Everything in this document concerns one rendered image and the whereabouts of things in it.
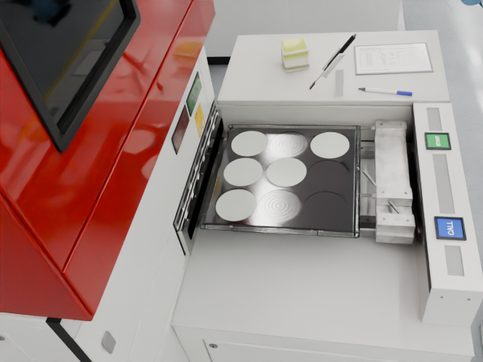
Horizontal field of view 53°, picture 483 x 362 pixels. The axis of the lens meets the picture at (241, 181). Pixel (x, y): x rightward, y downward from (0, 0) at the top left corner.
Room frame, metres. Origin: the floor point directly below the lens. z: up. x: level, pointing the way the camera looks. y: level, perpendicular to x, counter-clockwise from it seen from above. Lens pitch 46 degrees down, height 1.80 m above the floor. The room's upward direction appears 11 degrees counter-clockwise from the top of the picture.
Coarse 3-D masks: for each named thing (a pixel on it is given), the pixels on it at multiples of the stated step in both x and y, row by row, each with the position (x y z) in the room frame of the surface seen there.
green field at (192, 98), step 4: (196, 80) 1.02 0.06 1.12; (196, 84) 1.01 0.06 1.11; (200, 84) 1.04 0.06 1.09; (196, 88) 1.01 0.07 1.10; (200, 88) 1.03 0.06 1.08; (192, 92) 0.97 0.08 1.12; (196, 92) 1.00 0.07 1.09; (192, 96) 0.97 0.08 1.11; (196, 96) 0.99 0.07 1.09; (188, 100) 0.94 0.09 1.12; (192, 100) 0.96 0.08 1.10; (196, 100) 0.99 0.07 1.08; (188, 104) 0.94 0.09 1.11; (192, 104) 0.96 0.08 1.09; (192, 108) 0.95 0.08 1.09
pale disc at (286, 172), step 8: (280, 160) 0.91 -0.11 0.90; (288, 160) 0.90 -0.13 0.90; (296, 160) 0.90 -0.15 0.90; (272, 168) 0.89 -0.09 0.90; (280, 168) 0.88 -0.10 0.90; (288, 168) 0.87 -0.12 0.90; (296, 168) 0.87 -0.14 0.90; (304, 168) 0.86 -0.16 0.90; (272, 176) 0.86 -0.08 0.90; (280, 176) 0.85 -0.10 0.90; (288, 176) 0.85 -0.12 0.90; (296, 176) 0.84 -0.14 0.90; (304, 176) 0.84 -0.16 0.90; (280, 184) 0.83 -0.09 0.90; (288, 184) 0.82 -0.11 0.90
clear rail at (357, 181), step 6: (360, 126) 0.98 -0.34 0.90; (360, 132) 0.96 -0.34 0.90; (360, 138) 0.93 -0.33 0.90; (360, 144) 0.91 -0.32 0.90; (360, 150) 0.89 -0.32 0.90; (360, 156) 0.87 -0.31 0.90; (360, 162) 0.85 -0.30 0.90; (360, 168) 0.83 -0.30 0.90; (360, 174) 0.81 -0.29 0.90; (354, 180) 0.79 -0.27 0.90; (360, 180) 0.79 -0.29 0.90; (354, 186) 0.78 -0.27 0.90; (360, 186) 0.77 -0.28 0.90; (354, 192) 0.75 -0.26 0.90; (354, 198) 0.74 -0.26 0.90; (354, 204) 0.72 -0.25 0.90; (354, 210) 0.70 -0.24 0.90; (354, 216) 0.68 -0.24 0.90; (354, 222) 0.67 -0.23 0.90; (354, 228) 0.65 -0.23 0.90
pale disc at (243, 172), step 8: (240, 160) 0.94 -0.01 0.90; (248, 160) 0.93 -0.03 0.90; (232, 168) 0.91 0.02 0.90; (240, 168) 0.91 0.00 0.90; (248, 168) 0.90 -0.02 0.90; (256, 168) 0.90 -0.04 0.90; (224, 176) 0.89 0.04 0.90; (232, 176) 0.89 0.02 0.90; (240, 176) 0.88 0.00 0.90; (248, 176) 0.87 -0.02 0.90; (256, 176) 0.87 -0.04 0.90; (232, 184) 0.86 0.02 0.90; (240, 184) 0.85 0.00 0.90; (248, 184) 0.85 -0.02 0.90
